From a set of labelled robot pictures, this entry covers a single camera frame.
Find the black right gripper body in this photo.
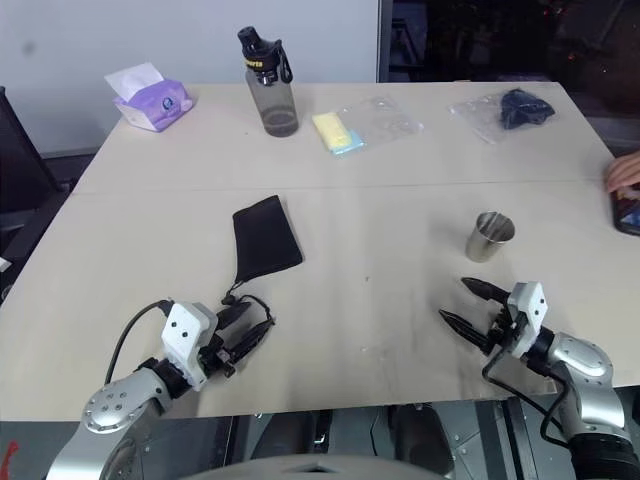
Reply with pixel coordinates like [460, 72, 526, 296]
[486, 298, 527, 358]

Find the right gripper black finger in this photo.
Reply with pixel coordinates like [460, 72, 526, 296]
[460, 277, 511, 304]
[438, 309, 497, 357]

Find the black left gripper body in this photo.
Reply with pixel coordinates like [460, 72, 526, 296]
[198, 319, 242, 387]

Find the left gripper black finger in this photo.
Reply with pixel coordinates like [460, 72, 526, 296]
[215, 301, 252, 332]
[231, 318, 276, 363]

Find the empty clear plastic bag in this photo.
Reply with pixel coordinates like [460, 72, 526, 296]
[335, 94, 426, 147]

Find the bystander bare hand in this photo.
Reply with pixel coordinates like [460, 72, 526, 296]
[603, 151, 640, 195]

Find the stainless steel cup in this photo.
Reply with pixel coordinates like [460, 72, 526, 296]
[465, 210, 517, 264]

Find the grey curved robot torso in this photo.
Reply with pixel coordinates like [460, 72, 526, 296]
[183, 451, 452, 480]

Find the black smartphone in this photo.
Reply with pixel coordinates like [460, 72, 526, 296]
[609, 183, 640, 237]

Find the dark blue fabric bundle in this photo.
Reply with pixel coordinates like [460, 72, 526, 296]
[500, 88, 557, 131]

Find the light blue cloth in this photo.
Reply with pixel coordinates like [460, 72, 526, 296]
[330, 129, 365, 161]

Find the yellow sponge cloth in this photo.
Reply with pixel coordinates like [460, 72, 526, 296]
[311, 111, 352, 151]

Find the grey water bottle black cap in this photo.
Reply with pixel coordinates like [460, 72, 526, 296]
[236, 26, 302, 138]

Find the purple tissue pack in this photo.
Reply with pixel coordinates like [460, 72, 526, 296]
[103, 61, 198, 134]

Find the black slanted panel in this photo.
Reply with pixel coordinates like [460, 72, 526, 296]
[0, 85, 66, 212]

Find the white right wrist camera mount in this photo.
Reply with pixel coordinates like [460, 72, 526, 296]
[504, 280, 548, 359]

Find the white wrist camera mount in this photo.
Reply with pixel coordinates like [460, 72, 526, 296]
[160, 301, 220, 392]
[504, 280, 548, 359]

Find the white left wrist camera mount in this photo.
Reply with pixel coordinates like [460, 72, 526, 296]
[160, 301, 220, 392]

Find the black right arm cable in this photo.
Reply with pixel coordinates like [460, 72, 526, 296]
[481, 349, 577, 446]

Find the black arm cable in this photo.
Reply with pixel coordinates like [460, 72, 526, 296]
[481, 349, 577, 446]
[102, 299, 174, 387]

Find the black fabric pouch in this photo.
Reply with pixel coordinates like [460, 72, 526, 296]
[219, 194, 305, 327]

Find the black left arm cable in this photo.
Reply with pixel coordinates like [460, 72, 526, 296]
[102, 299, 174, 387]

